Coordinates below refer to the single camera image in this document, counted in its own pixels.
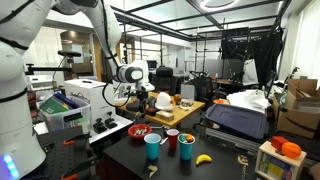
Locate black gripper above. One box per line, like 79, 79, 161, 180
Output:
135, 89, 150, 114

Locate red plastic bowl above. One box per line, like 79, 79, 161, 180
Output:
127, 123, 153, 141

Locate teal plastic cup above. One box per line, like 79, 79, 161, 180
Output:
177, 133, 196, 161
143, 132, 162, 161

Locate red plastic cup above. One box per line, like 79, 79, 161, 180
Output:
166, 128, 180, 150

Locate orange bowl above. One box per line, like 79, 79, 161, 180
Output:
212, 98, 230, 105

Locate black rounded object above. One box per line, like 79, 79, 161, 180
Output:
125, 100, 141, 113

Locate black cylinder speaker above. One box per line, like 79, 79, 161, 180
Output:
148, 95, 157, 109

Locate black box red label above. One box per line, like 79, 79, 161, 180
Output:
145, 106, 160, 117

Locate white plush chicken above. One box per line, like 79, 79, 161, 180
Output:
154, 91, 175, 112

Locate small brown cardboard box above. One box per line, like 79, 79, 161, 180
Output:
155, 110, 176, 122

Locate black office chair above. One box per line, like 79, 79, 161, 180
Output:
150, 66, 180, 97

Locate brown ball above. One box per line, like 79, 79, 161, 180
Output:
172, 93, 183, 104

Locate black toggle clamp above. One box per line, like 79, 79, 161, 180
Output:
104, 111, 119, 130
92, 117, 108, 135

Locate white plastic spoon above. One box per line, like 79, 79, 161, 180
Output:
159, 135, 170, 147

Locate background computer monitor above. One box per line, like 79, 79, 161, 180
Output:
148, 59, 159, 71

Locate clear plastic container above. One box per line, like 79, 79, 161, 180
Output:
178, 97, 195, 111

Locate wooden desk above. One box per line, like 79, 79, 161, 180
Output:
114, 89, 206, 129

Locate white cardboard box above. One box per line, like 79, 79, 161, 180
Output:
63, 78, 116, 127

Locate black mesh chair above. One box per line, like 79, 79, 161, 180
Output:
189, 70, 218, 101

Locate torn yellowish paper scrap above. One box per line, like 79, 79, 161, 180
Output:
145, 163, 160, 178

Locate blue folder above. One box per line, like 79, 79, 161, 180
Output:
52, 91, 82, 111

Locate yellow toy banana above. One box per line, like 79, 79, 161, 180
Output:
195, 153, 213, 167

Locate clear plastic storage bin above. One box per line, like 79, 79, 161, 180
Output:
35, 92, 92, 133

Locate green book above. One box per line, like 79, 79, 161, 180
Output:
38, 96, 70, 115

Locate dark plastic bin lid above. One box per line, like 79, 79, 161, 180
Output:
204, 103, 270, 141

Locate black pegboard stand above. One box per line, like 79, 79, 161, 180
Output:
33, 125, 103, 180

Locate white paper pile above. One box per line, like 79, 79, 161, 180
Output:
226, 88, 272, 114

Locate round ceiling light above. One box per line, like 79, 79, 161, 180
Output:
199, 0, 241, 12

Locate black hanging backdrop cloth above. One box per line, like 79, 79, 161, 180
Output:
220, 27, 285, 90

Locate red toy block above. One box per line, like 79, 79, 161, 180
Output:
270, 135, 290, 152

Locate wooden toy box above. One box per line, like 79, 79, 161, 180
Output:
254, 140, 308, 180

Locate large cardboard box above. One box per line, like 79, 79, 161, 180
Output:
272, 94, 320, 140

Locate orange toy ball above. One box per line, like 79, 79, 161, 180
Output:
281, 141, 303, 160

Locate open cardboard box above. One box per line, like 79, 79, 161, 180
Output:
287, 78, 320, 100

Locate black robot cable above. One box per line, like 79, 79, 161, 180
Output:
99, 0, 135, 109

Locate orange handled clamp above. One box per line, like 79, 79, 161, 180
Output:
60, 155, 98, 180
62, 132, 90, 147

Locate metal frame table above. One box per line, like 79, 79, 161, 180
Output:
203, 127, 268, 154

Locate black camera on stand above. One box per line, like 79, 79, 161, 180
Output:
23, 49, 83, 76

